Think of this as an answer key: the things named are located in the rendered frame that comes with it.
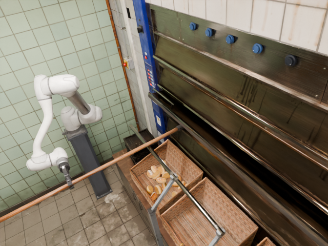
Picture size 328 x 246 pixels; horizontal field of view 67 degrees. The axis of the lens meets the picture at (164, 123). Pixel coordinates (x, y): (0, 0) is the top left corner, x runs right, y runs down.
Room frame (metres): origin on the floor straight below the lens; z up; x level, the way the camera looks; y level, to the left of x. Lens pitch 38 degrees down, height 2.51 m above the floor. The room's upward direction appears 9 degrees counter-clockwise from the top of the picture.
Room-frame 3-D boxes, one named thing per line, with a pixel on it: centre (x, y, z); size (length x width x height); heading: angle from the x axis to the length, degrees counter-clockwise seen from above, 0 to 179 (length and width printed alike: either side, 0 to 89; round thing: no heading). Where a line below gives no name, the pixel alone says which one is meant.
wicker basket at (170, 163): (1.51, 0.07, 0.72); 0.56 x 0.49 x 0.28; 27
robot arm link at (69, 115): (2.05, 0.90, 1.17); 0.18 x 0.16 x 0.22; 91
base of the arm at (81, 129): (2.04, 0.93, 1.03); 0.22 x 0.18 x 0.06; 114
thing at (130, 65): (2.43, 0.26, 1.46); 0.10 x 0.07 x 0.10; 25
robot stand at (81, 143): (2.05, 0.91, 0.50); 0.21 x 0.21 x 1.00; 24
